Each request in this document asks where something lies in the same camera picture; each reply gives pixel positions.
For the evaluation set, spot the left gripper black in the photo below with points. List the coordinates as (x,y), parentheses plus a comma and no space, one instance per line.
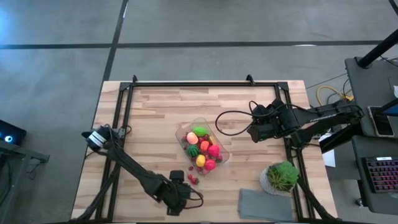
(177,197)

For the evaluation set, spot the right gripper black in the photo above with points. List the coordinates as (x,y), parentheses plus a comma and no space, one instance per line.
(264,132)

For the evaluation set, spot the round red toy tomato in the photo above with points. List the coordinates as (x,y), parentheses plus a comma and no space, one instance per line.
(210,165)

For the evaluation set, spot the green striped toy watermelon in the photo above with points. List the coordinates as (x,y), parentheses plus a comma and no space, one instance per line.
(192,151)

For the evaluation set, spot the yellow toy banana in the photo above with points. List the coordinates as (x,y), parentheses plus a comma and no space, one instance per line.
(212,140)

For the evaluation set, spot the large red toy strawberry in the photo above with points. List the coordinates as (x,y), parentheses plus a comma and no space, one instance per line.
(214,151)

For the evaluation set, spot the orange toy orange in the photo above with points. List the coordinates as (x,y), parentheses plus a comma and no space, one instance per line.
(204,146)

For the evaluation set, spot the pink toy peach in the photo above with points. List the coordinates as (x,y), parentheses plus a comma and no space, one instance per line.
(192,138)

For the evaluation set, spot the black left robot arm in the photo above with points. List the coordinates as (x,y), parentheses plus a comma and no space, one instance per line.
(136,171)

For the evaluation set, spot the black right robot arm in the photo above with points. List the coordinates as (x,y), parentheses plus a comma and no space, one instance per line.
(326,116)

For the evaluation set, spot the small red toy strawberry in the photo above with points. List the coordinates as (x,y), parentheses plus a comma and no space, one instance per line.
(190,177)
(195,180)

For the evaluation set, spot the yellow toy lemon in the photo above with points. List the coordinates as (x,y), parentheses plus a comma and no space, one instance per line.
(200,160)

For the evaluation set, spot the green succulent in white pot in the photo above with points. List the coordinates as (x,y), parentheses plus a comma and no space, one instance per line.
(281,177)

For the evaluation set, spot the clear plastic container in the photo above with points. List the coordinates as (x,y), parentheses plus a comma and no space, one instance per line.
(183,133)

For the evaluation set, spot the green toy mango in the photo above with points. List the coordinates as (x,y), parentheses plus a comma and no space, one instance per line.
(200,132)

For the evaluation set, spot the white paper sheet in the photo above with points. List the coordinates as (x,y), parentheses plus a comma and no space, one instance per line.
(329,155)

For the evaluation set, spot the grey folded cloth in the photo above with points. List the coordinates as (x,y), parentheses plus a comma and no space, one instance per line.
(264,205)

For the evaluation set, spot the grey desk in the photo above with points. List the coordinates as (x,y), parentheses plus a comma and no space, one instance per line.
(367,87)

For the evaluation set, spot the black tablet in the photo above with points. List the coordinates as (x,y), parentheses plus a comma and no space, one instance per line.
(381,123)

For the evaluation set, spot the black keyboard pink keys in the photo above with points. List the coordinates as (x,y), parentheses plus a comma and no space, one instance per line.
(382,174)

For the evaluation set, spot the laptop blue screen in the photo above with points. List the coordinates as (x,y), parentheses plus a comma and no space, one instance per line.
(391,109)

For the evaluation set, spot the black pole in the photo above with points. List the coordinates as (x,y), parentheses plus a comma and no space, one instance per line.
(376,51)

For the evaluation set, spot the grey metal cart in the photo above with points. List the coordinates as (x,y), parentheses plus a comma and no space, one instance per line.
(18,155)

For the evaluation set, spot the black box blue light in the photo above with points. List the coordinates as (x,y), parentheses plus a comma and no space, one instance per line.
(9,133)

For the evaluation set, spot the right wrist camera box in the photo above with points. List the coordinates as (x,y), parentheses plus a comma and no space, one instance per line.
(264,112)

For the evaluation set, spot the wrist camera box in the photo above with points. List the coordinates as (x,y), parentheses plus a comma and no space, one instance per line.
(264,112)
(177,176)

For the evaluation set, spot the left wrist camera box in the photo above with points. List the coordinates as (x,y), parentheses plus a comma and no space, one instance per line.
(177,176)

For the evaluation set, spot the black aluminium table frame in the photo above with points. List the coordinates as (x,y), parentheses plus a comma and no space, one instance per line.
(202,84)

